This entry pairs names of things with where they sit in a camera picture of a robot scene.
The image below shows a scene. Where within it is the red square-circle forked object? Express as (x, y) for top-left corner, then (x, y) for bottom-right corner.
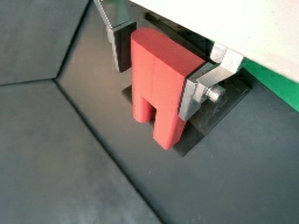
(130, 28), (204, 150)

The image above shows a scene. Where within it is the green shape-sorter block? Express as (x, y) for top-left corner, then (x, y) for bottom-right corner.
(241, 59), (299, 112)

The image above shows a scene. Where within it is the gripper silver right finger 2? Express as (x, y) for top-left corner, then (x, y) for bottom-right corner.
(178, 43), (244, 121)

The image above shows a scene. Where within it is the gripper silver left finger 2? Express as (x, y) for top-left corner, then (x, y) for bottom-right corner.
(93, 0), (136, 73)

